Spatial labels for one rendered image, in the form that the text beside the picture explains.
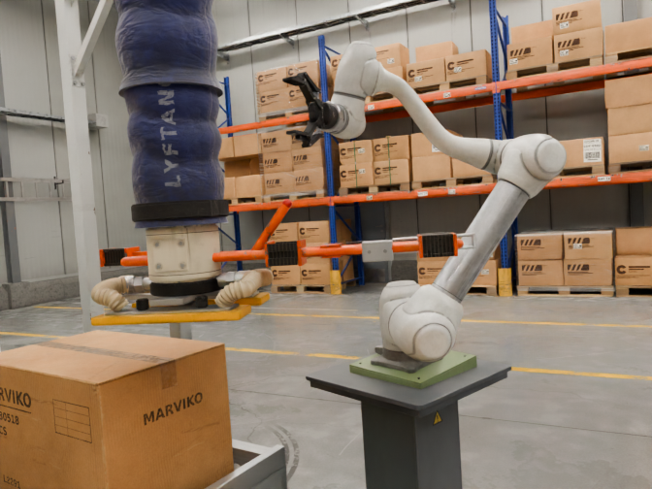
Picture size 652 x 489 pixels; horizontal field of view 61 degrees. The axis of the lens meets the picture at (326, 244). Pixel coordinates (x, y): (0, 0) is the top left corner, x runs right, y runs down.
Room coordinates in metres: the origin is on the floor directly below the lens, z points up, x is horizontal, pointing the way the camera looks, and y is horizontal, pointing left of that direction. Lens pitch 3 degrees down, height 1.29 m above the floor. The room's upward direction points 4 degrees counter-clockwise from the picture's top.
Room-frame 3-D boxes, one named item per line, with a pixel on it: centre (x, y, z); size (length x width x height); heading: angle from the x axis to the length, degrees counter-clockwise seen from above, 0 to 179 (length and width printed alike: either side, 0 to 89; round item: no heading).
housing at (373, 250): (1.28, -0.12, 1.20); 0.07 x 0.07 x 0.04; 83
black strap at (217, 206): (1.34, 0.34, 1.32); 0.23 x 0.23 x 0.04
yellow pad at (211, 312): (1.24, 0.36, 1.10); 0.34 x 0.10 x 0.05; 83
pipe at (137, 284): (1.33, 0.34, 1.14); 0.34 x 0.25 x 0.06; 83
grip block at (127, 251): (1.63, 0.61, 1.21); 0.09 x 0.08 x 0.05; 173
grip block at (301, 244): (1.30, 0.10, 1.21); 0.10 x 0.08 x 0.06; 173
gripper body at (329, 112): (1.60, 0.00, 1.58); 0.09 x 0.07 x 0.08; 153
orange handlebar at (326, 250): (1.43, 0.13, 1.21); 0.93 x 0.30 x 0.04; 83
